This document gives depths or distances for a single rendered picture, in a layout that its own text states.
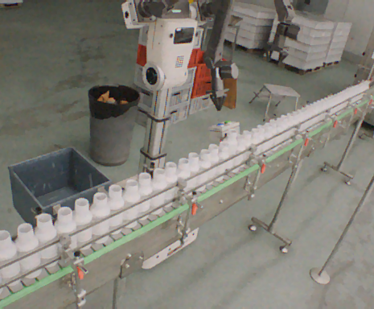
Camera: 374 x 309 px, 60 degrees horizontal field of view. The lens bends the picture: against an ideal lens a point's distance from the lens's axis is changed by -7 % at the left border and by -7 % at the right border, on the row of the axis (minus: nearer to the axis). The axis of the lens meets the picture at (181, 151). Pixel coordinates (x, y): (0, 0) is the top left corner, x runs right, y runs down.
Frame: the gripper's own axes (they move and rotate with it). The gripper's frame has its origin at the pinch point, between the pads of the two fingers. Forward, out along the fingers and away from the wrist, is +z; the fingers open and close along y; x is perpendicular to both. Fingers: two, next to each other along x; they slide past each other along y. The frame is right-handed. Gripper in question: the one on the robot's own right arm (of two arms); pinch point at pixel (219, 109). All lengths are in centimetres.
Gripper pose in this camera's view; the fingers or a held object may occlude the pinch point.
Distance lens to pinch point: 163.6
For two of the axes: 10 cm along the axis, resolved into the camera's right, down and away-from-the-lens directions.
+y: 6.9, -2.7, 6.7
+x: -7.2, -1.5, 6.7
